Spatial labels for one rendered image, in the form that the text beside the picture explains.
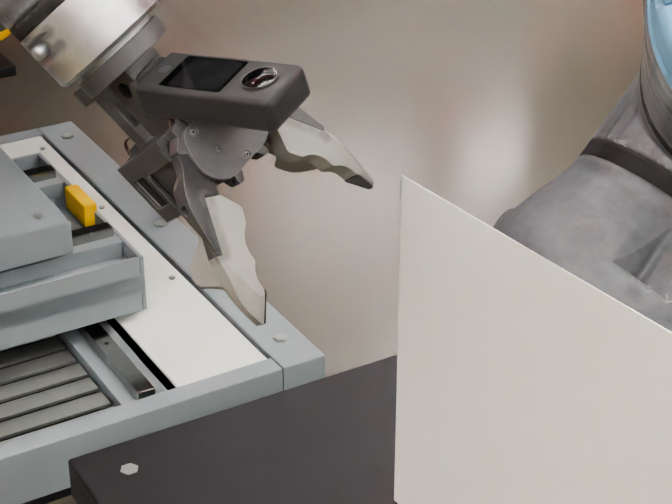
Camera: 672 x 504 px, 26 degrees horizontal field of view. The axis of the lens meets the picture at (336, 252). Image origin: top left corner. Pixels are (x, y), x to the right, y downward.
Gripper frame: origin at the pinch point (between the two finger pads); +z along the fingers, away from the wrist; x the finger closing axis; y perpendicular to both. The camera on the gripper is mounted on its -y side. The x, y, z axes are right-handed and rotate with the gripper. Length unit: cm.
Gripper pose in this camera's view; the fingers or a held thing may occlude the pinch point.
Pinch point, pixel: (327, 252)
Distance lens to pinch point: 102.0
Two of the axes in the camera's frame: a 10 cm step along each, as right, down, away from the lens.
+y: -5.6, 2.5, 7.9
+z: 6.6, 7.2, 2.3
